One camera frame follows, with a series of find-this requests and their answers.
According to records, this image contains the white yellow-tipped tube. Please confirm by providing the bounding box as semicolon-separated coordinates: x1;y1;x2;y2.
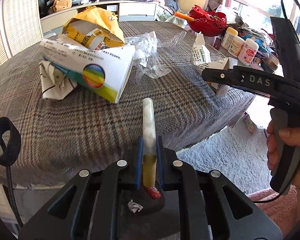
142;98;157;187

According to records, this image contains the red cylindrical glue bottle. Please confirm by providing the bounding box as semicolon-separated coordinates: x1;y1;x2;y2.
144;186;161;200

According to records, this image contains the small white torn carton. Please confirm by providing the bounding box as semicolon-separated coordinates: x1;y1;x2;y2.
191;33;238;98

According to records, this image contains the clear plastic wrap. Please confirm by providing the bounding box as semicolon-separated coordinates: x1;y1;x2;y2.
125;30;186;83

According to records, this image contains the white rainbow medicine box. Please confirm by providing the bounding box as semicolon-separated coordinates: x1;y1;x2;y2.
40;39;135;103

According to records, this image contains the white paper ball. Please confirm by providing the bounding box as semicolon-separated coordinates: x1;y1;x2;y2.
39;60;77;100

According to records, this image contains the yellow paper bag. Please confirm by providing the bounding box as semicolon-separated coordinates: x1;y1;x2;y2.
62;6;125;50

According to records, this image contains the black trash bin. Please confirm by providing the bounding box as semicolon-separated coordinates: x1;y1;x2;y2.
119;191;180;239

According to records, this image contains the person's right hand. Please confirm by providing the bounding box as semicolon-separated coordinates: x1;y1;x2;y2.
266;121;300;190

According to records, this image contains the small white lotion bottle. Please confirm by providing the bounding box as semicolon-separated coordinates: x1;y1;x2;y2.
228;36;245;57

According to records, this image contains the pink-labelled white bottle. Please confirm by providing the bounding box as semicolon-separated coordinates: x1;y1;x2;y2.
238;38;259;66

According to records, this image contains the yellow-capped white bottle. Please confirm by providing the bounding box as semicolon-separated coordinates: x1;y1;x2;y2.
221;27;238;50

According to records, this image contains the grey plaid tablecloth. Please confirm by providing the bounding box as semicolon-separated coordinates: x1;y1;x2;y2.
0;34;254;186

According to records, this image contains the white wooden tv cabinet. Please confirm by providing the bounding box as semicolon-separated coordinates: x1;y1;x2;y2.
40;1;158;34

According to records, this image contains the pink fuzzy clothing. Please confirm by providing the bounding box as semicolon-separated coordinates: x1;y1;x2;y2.
256;186;300;237

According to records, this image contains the yellow plush backpack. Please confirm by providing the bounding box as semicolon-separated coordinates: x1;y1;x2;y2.
53;0;72;12

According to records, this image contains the orange handled tool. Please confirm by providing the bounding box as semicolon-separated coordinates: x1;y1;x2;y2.
174;11;194;22

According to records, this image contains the black velcro strap loop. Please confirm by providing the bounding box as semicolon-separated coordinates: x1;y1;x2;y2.
0;116;22;166

